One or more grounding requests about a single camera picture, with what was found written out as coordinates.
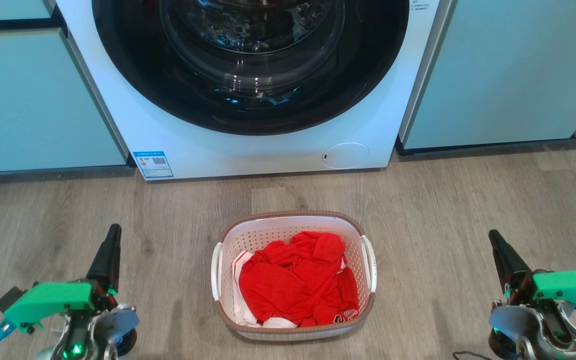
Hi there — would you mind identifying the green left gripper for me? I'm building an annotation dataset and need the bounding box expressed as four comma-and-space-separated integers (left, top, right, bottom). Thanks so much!
3, 224, 122, 334

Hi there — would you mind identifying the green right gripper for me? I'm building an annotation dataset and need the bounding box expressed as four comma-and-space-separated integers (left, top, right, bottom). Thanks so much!
488, 229, 576, 323

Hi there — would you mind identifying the white perforated laundry basket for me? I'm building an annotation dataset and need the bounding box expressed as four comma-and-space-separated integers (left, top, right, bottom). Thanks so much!
211, 210, 378, 342

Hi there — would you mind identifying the blue energy label sticker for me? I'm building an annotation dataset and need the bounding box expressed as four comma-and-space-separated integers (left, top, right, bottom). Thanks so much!
133, 151, 174, 180

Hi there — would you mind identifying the black cabinet plinth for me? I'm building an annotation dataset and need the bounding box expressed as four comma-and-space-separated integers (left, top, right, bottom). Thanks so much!
0, 156, 137, 179
395, 136, 576, 157

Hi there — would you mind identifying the white garment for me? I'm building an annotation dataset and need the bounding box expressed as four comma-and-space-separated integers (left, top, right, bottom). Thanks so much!
231, 250, 299, 329

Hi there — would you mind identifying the red mesh garment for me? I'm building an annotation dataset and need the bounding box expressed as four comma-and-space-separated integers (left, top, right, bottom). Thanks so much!
238, 231, 360, 328

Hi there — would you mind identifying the round black washing machine door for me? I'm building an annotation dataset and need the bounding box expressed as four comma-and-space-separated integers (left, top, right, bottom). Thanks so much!
91, 0, 410, 136

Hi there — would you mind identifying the white front-load washing machine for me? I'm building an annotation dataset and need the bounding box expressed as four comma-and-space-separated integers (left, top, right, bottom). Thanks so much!
55, 0, 453, 182

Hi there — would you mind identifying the round white filter cover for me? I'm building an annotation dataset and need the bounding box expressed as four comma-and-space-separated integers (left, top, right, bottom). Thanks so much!
322, 142, 370, 170

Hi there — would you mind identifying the thin black cable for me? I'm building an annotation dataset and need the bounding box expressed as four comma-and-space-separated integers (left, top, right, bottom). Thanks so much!
451, 350, 494, 360

